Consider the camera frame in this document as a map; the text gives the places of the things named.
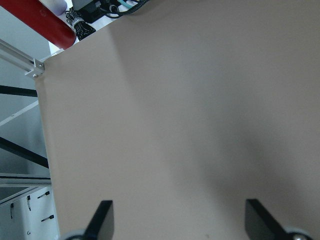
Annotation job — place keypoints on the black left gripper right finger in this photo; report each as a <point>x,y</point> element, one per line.
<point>259,224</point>

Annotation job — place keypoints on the red cylinder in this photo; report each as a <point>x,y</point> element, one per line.
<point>37,16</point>

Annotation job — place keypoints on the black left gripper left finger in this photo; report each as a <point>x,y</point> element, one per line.
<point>101,226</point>

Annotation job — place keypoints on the aluminium frame rail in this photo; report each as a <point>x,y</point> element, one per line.
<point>32,67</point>

